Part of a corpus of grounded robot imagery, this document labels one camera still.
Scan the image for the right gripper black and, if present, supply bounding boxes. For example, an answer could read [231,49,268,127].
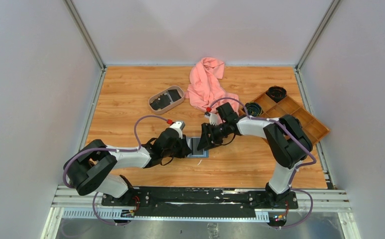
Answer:
[198,121,230,151]

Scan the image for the black VIP card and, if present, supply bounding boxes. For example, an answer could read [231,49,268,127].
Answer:
[191,137,202,155]

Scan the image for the blue leather card holder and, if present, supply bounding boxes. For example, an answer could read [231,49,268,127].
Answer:
[186,137,209,158]

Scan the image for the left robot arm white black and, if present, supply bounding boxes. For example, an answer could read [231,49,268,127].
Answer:
[63,127,192,206]

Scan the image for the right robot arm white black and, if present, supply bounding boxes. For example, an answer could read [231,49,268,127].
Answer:
[197,103,313,208]

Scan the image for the black card left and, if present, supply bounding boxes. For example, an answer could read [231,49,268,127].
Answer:
[150,96,171,111]

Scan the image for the black card right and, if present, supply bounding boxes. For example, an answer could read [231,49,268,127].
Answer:
[167,89,182,103]

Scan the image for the pink oval tray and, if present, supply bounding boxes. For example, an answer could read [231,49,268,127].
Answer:
[148,86,185,115]

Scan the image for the pink cloth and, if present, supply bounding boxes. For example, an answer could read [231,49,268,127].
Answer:
[185,57,240,113]

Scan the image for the wooden compartment tray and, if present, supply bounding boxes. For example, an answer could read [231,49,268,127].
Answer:
[249,91,330,145]

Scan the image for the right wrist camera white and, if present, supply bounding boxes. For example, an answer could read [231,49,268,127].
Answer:
[205,112,220,125]

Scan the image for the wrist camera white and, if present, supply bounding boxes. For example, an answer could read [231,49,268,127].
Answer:
[170,120,185,139]
[205,112,220,125]

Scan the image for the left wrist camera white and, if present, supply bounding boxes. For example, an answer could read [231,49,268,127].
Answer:
[170,120,185,139]

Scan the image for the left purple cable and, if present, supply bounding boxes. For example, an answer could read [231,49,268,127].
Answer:
[62,115,174,227]

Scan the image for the purple cable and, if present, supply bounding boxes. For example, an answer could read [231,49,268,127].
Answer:
[205,97,318,230]
[62,115,174,227]

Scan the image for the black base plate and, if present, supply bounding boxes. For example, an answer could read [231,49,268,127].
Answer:
[100,187,298,218]

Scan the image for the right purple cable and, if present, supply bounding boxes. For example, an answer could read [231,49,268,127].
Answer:
[205,97,318,230]

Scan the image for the aluminium rail frame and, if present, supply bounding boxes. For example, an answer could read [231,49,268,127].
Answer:
[41,186,360,239]

